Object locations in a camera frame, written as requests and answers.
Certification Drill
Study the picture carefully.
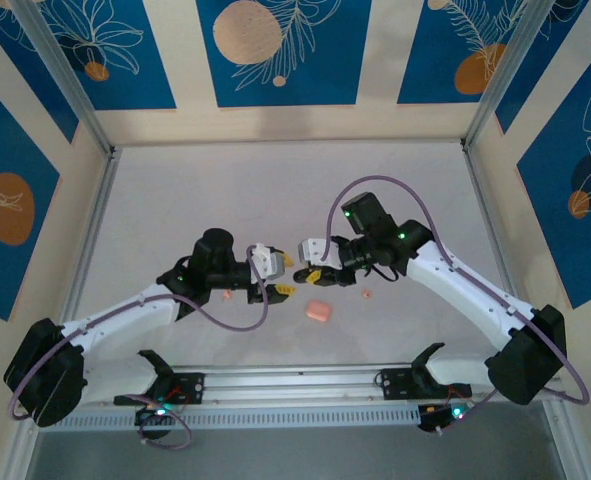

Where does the pink earbud charging case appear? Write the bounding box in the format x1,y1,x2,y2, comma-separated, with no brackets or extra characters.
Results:
305,299,333,323

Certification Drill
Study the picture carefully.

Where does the aluminium side rail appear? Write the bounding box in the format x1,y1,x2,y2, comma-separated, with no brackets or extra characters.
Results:
462,142,531,311
59,147,124,326

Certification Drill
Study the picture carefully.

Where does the aluminium frame leg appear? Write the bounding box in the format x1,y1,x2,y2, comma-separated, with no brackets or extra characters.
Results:
0,424,41,480
542,399,591,480

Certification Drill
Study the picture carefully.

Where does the aluminium frame post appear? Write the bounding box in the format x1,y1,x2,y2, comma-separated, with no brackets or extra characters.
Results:
462,0,591,154
9,0,119,159

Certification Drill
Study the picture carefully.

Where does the grey slotted cable duct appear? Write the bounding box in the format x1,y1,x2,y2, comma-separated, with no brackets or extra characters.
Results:
39,404,476,432

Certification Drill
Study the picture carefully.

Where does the thin black wire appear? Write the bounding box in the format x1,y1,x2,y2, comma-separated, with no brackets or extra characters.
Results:
367,265,402,282

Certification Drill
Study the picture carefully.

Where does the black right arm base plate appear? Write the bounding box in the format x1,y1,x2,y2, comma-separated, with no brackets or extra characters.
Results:
379,368,474,401

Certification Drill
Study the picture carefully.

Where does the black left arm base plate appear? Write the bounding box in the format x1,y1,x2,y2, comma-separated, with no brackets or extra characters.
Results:
113,372,206,407

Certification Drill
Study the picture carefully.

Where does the aluminium mounting rail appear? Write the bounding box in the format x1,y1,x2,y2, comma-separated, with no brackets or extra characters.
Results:
14,363,571,409

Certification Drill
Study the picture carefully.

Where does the black left controller board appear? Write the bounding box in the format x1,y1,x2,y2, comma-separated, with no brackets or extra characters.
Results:
134,404,175,441

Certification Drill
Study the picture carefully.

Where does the black right controller board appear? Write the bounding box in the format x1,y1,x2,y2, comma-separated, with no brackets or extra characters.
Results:
417,402,476,436

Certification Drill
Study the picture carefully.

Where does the black controller board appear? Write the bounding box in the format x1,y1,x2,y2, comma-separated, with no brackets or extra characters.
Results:
134,404,175,441
417,402,476,436

